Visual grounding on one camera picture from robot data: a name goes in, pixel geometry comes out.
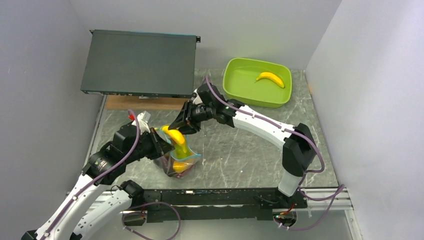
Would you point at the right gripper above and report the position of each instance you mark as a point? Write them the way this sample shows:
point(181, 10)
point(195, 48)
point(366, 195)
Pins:
point(186, 118)

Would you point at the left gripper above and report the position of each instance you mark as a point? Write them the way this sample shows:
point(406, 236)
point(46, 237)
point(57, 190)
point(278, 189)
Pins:
point(160, 146)

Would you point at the green lime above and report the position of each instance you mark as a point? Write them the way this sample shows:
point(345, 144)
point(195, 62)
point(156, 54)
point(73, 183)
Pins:
point(182, 152)

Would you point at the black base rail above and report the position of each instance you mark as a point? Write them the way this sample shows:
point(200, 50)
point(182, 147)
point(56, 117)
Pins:
point(261, 203)

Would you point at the aluminium frame rail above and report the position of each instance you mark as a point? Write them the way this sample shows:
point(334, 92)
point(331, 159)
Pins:
point(317, 199)

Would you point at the wooden block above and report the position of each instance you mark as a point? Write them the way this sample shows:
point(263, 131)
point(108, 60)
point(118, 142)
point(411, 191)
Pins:
point(116, 102)

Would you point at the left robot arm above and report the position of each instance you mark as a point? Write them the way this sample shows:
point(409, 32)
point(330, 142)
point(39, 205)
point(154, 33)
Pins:
point(132, 142)

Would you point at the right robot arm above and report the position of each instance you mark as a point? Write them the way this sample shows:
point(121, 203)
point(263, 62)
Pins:
point(295, 141)

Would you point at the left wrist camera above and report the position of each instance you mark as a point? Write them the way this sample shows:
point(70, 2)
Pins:
point(142, 119)

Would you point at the yellow banana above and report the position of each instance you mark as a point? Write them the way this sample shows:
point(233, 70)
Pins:
point(175, 135)
point(272, 77)

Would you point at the dark grey rack box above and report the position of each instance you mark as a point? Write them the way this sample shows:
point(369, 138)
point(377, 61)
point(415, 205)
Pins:
point(141, 64)

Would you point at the orange yellow mango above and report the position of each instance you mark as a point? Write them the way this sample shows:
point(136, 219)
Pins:
point(181, 166)

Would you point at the yellow banana behind mango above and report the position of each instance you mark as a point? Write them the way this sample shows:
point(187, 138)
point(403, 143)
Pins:
point(272, 77)

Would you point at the green plastic bin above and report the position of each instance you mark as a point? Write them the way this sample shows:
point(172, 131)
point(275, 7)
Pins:
point(239, 82)

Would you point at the clear zip top bag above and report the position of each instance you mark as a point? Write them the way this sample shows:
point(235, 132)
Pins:
point(165, 162)

